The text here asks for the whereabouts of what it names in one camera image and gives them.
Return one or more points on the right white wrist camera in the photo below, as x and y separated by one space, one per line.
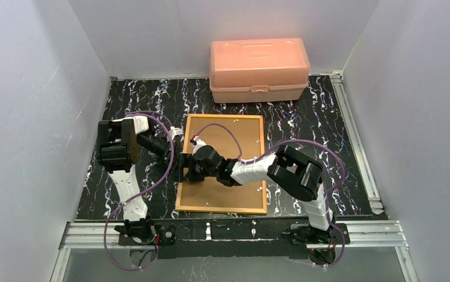
197 143

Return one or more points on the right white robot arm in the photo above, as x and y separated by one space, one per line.
296 173

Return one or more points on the brown cardboard backing board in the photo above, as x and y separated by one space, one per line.
212 145

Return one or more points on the orange plastic storage box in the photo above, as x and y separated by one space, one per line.
258 70

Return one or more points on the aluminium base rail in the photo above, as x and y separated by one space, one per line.
372 233

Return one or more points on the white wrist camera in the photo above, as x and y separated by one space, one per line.
175 132
197 143

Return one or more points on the yellow wooden picture frame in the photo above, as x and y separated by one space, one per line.
231 136

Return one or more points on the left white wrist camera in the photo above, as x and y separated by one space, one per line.
175 132

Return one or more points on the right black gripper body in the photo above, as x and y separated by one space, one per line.
188 167

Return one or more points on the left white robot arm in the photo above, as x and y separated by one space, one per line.
117 150

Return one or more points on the aluminium side rail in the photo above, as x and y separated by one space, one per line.
368 179

